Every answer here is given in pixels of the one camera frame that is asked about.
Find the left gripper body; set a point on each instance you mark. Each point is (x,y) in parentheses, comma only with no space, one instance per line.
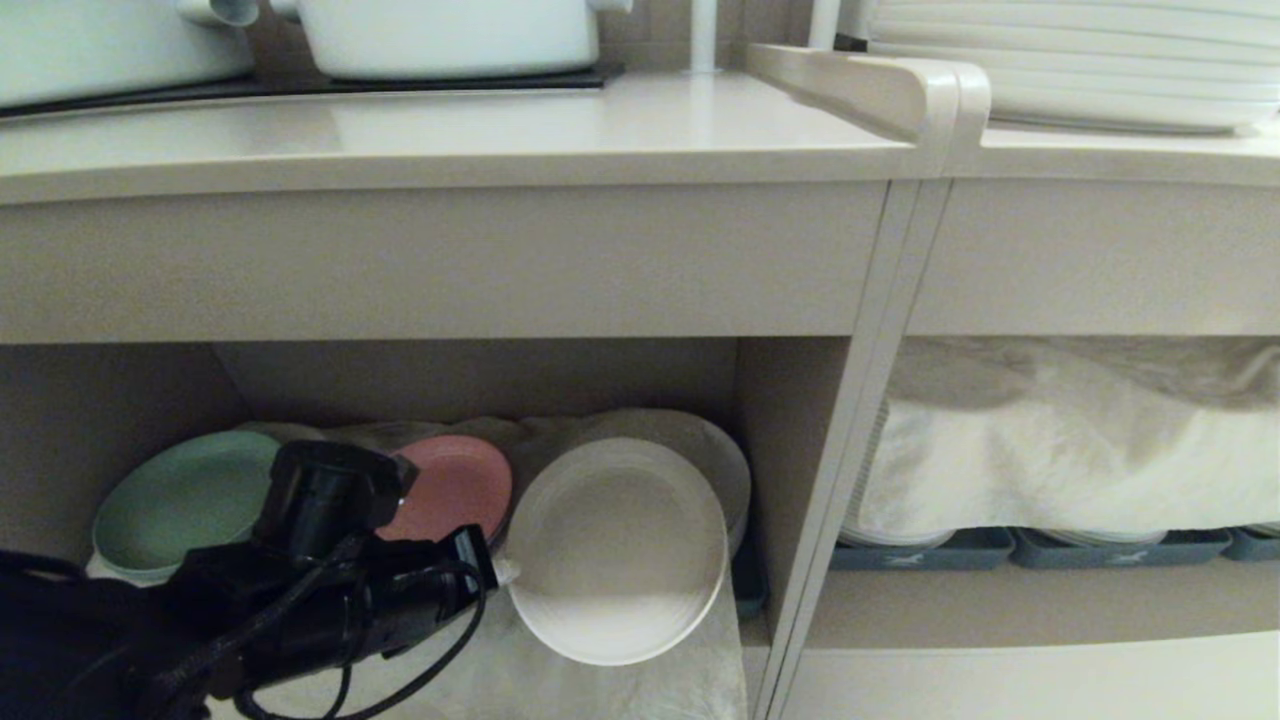
(420,605)

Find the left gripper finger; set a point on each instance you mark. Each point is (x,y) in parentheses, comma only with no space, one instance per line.
(507,573)

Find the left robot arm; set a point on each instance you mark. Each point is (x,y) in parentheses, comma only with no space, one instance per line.
(70,640)

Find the pink plate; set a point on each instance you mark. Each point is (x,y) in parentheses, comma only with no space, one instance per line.
(455,490)

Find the green plate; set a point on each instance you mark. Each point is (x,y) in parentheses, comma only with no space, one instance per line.
(185,505)

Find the large white plate stack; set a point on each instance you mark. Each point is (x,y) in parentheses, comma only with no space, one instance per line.
(1100,70)

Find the blue-grey tray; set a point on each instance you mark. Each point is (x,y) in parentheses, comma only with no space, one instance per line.
(1258,546)
(1120,555)
(960,555)

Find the black stove mat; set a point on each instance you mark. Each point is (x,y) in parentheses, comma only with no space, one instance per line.
(300,88)

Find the white cooking pot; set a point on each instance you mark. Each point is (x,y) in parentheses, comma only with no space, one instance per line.
(450,35)
(90,45)

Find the white pole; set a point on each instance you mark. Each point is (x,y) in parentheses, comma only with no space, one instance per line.
(703,35)
(824,22)

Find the white cover cloth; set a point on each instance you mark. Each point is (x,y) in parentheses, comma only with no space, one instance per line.
(1070,460)

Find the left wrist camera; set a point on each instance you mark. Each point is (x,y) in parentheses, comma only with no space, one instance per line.
(325,495)

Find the beige cabinet post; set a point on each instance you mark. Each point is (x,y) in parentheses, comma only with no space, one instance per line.
(860,420)

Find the beige counter divider rail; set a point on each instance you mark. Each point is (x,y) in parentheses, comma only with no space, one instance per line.
(900,95)

